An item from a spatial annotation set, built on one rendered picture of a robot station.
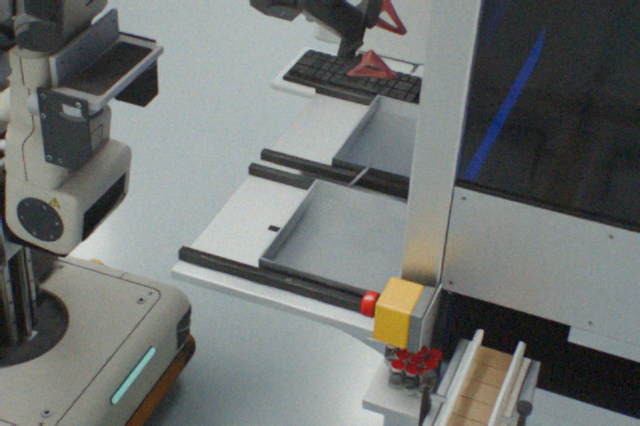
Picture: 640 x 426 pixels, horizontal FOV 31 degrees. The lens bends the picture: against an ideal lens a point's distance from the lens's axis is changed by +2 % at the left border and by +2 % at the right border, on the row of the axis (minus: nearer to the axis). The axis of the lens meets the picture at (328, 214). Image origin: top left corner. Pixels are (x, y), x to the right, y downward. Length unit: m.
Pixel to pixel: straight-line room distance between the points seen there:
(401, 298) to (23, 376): 1.20
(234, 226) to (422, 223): 0.48
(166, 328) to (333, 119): 0.73
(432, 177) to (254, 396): 1.45
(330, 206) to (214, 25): 2.59
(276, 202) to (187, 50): 2.38
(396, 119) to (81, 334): 0.91
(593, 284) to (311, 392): 1.44
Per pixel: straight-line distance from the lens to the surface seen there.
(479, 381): 1.72
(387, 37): 2.73
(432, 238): 1.68
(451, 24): 1.50
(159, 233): 3.48
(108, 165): 2.36
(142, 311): 2.78
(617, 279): 1.64
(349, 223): 2.06
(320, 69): 2.64
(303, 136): 2.29
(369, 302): 1.70
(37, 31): 1.91
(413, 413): 1.72
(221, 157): 3.81
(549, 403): 1.81
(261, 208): 2.09
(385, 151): 2.26
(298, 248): 1.99
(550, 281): 1.67
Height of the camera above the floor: 2.11
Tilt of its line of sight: 36 degrees down
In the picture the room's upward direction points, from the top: 4 degrees clockwise
